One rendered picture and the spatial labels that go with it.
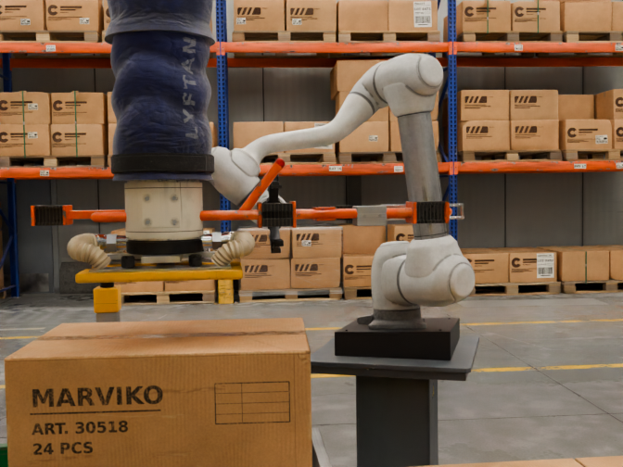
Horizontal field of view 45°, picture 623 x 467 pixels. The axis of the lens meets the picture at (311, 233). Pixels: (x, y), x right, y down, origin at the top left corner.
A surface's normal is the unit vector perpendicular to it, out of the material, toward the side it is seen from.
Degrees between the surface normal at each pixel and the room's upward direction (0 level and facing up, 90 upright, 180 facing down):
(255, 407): 90
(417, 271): 93
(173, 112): 74
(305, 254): 90
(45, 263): 90
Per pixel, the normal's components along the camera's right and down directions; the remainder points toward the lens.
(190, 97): 0.68, 0.28
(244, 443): 0.05, 0.05
